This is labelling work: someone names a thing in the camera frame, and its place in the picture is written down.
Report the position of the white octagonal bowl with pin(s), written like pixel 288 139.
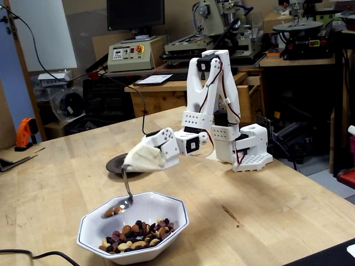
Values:
pixel 155 207

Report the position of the beige masking tape wrap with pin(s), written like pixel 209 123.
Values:
pixel 147 159

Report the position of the flat cardboard sheet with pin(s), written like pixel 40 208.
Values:
pixel 16 155

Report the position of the black handheld device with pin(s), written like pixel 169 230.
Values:
pixel 234 71

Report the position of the bent metal spoon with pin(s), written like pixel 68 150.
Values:
pixel 128 204

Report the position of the black scroll saw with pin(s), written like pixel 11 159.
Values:
pixel 308 44

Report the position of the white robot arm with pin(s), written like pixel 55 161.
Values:
pixel 199 83

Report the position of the white power strip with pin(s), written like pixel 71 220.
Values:
pixel 54 77

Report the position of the green and white box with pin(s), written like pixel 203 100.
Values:
pixel 330 18

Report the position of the nut and raisin mix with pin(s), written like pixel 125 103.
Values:
pixel 138 238

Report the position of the benchtop milling machine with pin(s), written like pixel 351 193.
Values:
pixel 213 16

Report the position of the wooden desk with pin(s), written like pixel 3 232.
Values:
pixel 161 102

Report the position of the grey flat board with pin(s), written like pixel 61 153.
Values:
pixel 14 165

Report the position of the black computer monitor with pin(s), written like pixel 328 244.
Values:
pixel 136 14

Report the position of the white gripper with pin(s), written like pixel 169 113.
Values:
pixel 164 145

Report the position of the clear plastic bag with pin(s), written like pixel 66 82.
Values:
pixel 69 105

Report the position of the orange book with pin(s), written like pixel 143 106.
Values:
pixel 274 53

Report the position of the brown almond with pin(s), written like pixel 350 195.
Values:
pixel 109 213

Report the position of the beige tape strip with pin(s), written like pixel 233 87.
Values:
pixel 212 158

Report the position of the beige machine control box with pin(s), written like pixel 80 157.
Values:
pixel 130 62

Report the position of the orange hand tool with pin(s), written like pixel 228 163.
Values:
pixel 23 130

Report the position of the red floor object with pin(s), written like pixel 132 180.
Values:
pixel 346 178

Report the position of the dark brown plate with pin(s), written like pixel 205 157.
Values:
pixel 113 166

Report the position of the wooden workbench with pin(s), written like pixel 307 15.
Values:
pixel 299 62

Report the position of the brown cardboard box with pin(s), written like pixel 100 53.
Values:
pixel 270 23

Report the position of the white paper sheet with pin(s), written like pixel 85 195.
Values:
pixel 154 79

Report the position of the white board panel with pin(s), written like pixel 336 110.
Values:
pixel 50 33

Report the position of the green circuit board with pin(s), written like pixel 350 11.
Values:
pixel 264 120

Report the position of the black keyboard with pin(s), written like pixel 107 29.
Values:
pixel 177 76

